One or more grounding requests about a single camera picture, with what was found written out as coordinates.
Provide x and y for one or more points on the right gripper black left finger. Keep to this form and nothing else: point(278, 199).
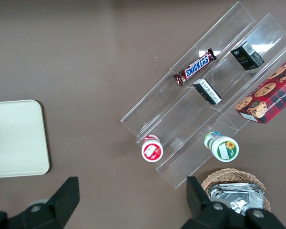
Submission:
point(54, 210)

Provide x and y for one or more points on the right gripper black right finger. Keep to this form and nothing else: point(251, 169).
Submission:
point(205, 214)

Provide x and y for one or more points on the light tan wicker basket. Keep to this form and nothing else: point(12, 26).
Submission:
point(228, 175)

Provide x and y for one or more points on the beige plastic tray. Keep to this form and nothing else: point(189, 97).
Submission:
point(16, 138)

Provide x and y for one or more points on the stack of foil trays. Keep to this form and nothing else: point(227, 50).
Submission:
point(238, 194)

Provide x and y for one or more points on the green lid yogurt cup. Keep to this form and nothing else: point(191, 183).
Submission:
point(225, 148)

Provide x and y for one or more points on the red lid yogurt cup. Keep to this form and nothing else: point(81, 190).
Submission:
point(152, 150)

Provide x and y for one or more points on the clear acrylic stepped shelf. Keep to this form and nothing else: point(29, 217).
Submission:
point(171, 112)

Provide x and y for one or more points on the small black carton box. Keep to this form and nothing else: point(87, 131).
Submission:
point(246, 57)
point(207, 91)

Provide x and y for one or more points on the red tartan cookie box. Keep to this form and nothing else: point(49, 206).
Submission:
point(271, 95)

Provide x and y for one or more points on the Snickers chocolate bar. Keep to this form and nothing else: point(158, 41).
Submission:
point(196, 67)

